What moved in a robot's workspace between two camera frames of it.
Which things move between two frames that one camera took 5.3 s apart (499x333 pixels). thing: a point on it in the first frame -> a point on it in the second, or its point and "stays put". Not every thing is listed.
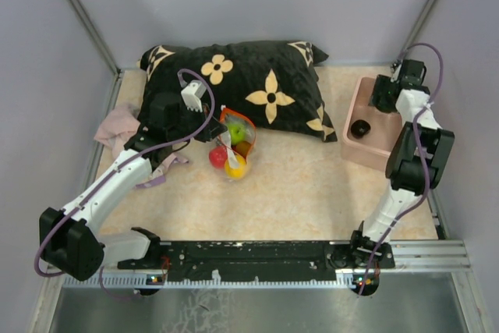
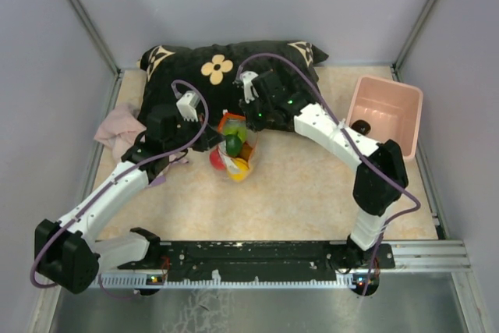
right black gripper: [383, 83] -> [252, 122]
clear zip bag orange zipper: [231, 151] stays put
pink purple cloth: [117, 122] stays put
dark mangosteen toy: [360, 128] stays put
